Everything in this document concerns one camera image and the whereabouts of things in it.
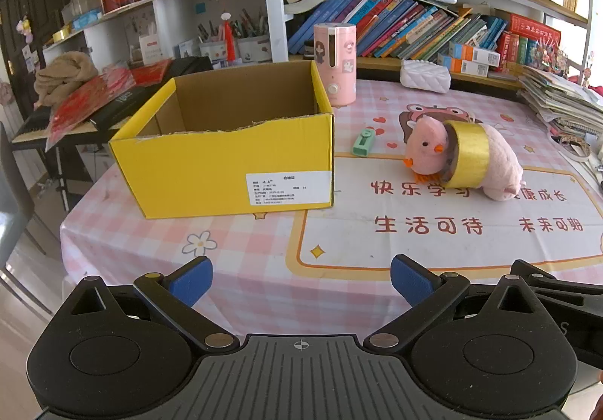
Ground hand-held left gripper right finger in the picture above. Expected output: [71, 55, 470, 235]
[364, 254, 542, 354]

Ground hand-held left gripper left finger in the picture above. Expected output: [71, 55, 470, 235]
[60, 256, 239, 355]

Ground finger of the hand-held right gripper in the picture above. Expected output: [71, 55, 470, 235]
[511, 260, 603, 308]

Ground yellow cardboard box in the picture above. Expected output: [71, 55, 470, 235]
[108, 60, 336, 220]

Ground pink plush chick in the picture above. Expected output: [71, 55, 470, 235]
[403, 116, 525, 201]

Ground gold tape roll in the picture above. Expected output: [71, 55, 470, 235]
[440, 120, 491, 189]

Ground mint green correction tape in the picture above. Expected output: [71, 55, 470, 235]
[352, 128, 375, 156]

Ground pink printed tablecloth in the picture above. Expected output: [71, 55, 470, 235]
[60, 71, 603, 340]

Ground stack of papers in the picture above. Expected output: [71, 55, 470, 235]
[518, 64, 603, 138]

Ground black electronic keyboard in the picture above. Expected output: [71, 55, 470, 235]
[12, 85, 147, 144]

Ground white quilted pouch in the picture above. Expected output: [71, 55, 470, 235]
[400, 59, 452, 94]

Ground black bag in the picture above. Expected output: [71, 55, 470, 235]
[165, 56, 214, 81]

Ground orange white carton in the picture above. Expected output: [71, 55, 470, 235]
[437, 53, 491, 78]
[447, 41, 501, 66]

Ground pink cylindrical appliance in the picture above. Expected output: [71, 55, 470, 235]
[313, 23, 359, 108]

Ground small figurines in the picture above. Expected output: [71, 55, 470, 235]
[532, 36, 573, 72]

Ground white pen cup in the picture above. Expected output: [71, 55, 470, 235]
[197, 21, 231, 61]
[236, 10, 271, 63]

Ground white box red label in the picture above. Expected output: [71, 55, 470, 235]
[139, 34, 165, 65]

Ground beige cloth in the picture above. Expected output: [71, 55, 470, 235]
[34, 51, 99, 107]

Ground red boxed book set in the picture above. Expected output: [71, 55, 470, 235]
[497, 14, 562, 72]

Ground red tassel ornament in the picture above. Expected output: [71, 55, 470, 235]
[221, 12, 239, 65]

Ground row of colourful books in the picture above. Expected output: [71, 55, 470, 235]
[287, 0, 507, 60]

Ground white bookshelf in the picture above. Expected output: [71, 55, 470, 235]
[42, 0, 594, 91]

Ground patterned tape ring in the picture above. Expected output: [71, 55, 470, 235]
[549, 130, 592, 161]

